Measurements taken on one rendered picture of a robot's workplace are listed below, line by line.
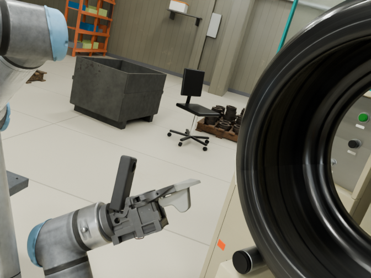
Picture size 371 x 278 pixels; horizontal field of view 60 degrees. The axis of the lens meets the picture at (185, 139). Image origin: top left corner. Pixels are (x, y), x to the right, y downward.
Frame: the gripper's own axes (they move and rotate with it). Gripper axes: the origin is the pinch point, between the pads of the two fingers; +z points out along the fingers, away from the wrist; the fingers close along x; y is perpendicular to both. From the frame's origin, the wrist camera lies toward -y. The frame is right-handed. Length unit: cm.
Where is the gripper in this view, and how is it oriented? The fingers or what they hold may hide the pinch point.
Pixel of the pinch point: (193, 180)
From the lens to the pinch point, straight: 66.3
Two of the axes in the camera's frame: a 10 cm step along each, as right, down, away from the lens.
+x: -1.4, -0.9, -9.9
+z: 9.3, -3.5, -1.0
